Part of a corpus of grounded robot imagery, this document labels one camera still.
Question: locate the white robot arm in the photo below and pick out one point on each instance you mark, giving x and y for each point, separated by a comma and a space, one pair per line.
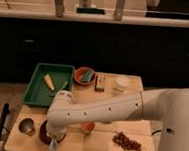
170, 106

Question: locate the orange bowl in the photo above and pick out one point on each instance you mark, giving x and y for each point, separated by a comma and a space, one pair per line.
79, 73

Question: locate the dark purple bowl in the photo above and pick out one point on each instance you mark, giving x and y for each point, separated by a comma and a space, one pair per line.
47, 138

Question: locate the blue-green sponge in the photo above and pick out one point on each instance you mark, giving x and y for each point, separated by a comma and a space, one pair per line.
87, 76

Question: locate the brown rectangular block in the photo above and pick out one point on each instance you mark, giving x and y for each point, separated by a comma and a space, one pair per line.
100, 83

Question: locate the white round container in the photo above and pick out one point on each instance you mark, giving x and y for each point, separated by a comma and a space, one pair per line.
121, 83

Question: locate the green vegetable piece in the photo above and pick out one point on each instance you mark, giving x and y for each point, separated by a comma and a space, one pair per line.
59, 89

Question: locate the yellow corn cob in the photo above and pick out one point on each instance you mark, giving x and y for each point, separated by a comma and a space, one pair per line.
47, 78

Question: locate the orange red cup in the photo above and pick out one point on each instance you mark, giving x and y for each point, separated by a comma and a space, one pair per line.
87, 127

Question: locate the green plastic tray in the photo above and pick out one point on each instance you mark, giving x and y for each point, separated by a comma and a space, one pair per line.
38, 91

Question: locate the bunch of dark grapes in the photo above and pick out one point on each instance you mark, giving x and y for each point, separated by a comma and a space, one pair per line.
124, 142

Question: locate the green base object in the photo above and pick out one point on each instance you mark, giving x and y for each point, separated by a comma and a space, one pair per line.
90, 10

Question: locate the silver metal cup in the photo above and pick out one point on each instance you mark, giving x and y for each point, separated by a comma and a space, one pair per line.
27, 126

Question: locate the black metal stand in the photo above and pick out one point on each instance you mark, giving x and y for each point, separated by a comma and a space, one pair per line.
4, 114

